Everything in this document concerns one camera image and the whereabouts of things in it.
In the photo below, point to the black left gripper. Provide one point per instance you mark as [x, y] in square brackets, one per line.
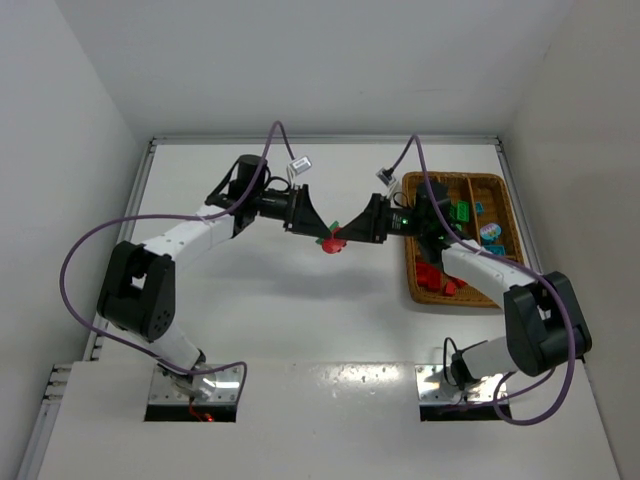
[296, 208]

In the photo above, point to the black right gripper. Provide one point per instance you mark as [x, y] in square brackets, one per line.
[377, 218]

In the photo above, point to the red long lego brick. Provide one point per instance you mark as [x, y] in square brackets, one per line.
[428, 277]

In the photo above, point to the green long lego brick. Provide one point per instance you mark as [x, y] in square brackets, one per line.
[460, 212]

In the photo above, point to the blue lego brick from stack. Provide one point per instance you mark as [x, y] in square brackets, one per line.
[496, 249]

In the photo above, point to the red flower picture lego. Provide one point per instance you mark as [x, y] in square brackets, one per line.
[333, 246]

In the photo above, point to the small red lego brick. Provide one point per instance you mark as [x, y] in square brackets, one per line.
[458, 283]

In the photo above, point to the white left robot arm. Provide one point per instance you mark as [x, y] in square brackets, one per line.
[138, 294]

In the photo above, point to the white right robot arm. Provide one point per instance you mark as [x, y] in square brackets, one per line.
[544, 323]

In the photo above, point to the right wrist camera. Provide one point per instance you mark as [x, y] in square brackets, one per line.
[386, 176]

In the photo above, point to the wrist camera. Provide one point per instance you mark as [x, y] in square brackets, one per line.
[298, 166]
[386, 176]

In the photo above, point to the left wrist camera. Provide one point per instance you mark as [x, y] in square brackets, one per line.
[298, 166]

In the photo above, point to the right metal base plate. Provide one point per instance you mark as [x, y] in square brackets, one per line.
[434, 391]

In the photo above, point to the metal base plate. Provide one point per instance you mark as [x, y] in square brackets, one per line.
[218, 389]
[434, 391]

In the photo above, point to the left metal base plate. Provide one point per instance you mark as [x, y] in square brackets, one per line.
[218, 389]

